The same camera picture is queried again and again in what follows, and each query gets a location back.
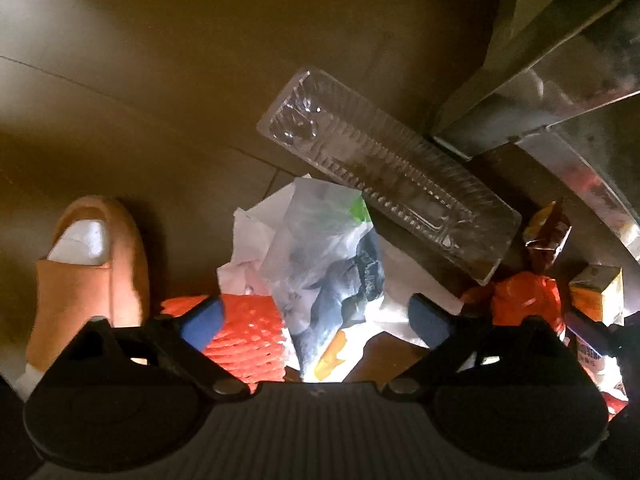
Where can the white tissue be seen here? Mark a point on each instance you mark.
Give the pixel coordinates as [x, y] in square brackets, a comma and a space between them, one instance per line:
[240, 255]

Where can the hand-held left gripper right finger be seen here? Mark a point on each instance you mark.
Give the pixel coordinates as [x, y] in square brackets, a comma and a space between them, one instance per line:
[425, 322]

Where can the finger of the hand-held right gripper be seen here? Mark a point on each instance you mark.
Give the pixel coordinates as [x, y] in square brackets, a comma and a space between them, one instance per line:
[595, 331]

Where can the yellow drink carton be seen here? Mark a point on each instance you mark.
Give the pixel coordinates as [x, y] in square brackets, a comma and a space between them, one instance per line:
[597, 290]

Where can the clear plastic tray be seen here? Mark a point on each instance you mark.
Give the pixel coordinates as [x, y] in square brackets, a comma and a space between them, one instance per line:
[380, 170]

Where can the white printed packet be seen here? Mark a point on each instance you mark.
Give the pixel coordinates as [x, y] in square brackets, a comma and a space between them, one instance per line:
[592, 360]

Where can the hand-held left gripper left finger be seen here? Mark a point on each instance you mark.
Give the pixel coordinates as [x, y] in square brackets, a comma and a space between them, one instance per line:
[202, 322]

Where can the orange foam fruit net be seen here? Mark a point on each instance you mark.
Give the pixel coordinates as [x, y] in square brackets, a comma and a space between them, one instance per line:
[245, 340]

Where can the white printed plastic bag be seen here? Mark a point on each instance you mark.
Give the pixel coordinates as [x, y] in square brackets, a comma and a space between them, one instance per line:
[310, 230]

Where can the brown snack wrapper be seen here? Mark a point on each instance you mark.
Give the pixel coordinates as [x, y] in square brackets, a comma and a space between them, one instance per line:
[547, 232]

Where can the orange plastic bag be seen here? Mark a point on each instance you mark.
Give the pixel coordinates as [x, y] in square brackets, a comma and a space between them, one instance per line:
[525, 300]

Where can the metal chair base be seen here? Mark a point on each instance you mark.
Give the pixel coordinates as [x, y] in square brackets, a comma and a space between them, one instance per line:
[550, 85]

